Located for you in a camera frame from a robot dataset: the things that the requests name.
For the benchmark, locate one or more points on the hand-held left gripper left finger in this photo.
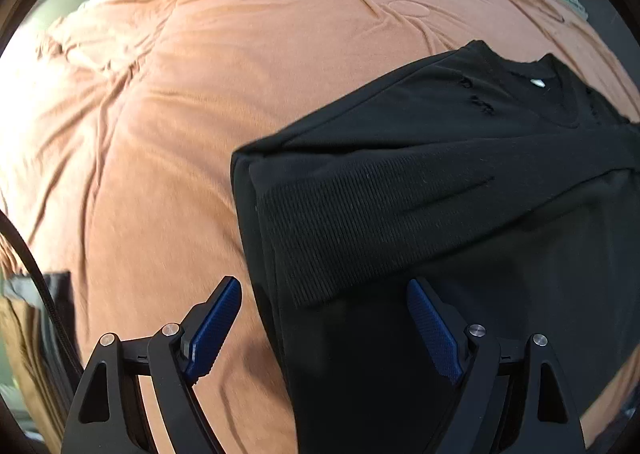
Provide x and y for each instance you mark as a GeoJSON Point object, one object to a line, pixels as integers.
{"type": "Point", "coordinates": [212, 329]}

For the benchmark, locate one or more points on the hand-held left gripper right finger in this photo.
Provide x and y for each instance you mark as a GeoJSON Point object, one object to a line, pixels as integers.
{"type": "Point", "coordinates": [432, 329]}

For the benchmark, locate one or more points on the black long-sleeved shirt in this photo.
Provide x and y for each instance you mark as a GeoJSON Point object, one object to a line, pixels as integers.
{"type": "Point", "coordinates": [425, 194]}

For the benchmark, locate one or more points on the brown folded cloth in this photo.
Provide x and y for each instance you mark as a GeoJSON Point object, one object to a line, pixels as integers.
{"type": "Point", "coordinates": [20, 334]}

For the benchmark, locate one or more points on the orange blanket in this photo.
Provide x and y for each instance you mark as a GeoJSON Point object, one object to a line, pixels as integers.
{"type": "Point", "coordinates": [200, 109]}

